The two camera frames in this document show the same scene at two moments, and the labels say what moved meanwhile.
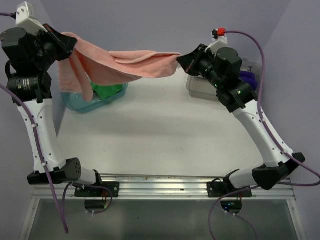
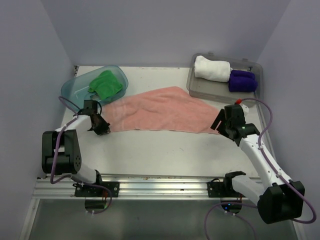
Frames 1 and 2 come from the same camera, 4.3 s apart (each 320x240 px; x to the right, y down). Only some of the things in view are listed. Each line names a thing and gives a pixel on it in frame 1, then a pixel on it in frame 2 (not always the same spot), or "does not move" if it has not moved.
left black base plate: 114,186 does not move
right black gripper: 189,62 to 220,117
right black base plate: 220,189 does not move
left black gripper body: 45,56 to 101,126
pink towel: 92,65 to 169,109
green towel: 106,91 does not move
